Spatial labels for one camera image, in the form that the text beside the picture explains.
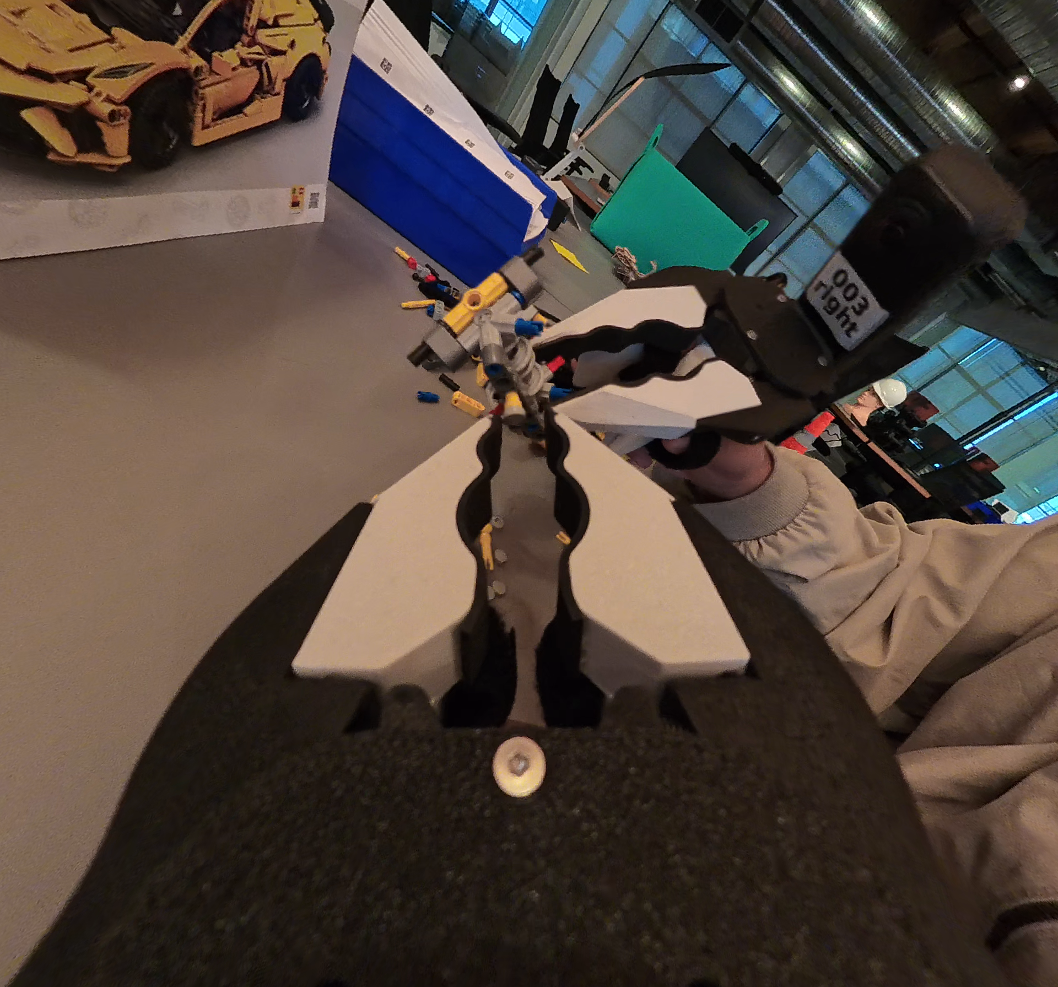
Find black monitor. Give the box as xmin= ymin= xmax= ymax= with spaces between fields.
xmin=678 ymin=127 xmax=798 ymax=261

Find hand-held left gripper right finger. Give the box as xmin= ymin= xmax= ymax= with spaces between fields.
xmin=539 ymin=412 xmax=752 ymax=727

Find blue bin with papers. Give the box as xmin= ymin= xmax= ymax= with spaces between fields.
xmin=351 ymin=0 xmax=550 ymax=240

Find white instruction booklet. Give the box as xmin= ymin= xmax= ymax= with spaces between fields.
xmin=0 ymin=0 xmax=393 ymax=261

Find silver ventilation duct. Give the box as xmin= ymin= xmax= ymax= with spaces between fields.
xmin=661 ymin=0 xmax=1001 ymax=170

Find grey toy brick assembly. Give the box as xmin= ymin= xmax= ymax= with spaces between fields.
xmin=407 ymin=250 xmax=580 ymax=434

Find person's right forearm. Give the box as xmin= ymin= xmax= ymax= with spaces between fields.
xmin=694 ymin=445 xmax=1058 ymax=715

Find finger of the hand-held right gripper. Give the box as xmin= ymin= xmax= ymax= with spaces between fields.
xmin=548 ymin=357 xmax=763 ymax=438
xmin=531 ymin=284 xmax=714 ymax=362

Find blue storage bin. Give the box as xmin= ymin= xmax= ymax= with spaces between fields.
xmin=329 ymin=53 xmax=563 ymax=287

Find person's right hand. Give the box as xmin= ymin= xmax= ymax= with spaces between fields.
xmin=635 ymin=435 xmax=785 ymax=502

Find pile of toy bricks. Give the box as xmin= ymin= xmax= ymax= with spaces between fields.
xmin=392 ymin=245 xmax=617 ymax=436

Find grey desk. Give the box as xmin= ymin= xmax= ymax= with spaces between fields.
xmin=0 ymin=185 xmax=687 ymax=963

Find teal folding bin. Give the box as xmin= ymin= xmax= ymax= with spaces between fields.
xmin=591 ymin=125 xmax=770 ymax=273

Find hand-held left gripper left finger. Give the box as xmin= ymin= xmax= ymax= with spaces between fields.
xmin=292 ymin=417 xmax=517 ymax=727

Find person's beige jacket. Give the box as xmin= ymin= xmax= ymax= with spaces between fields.
xmin=893 ymin=632 xmax=1058 ymax=987

